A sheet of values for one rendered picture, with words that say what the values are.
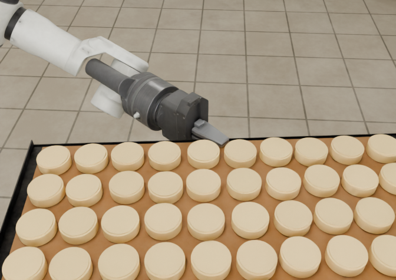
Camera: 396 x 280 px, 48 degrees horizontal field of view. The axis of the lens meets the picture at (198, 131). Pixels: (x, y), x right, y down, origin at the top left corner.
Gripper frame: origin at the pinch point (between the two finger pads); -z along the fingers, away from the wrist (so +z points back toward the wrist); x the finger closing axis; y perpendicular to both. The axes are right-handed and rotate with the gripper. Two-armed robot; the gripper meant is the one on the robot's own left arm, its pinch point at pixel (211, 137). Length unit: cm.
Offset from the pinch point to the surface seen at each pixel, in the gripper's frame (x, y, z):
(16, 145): -100, 13, 136
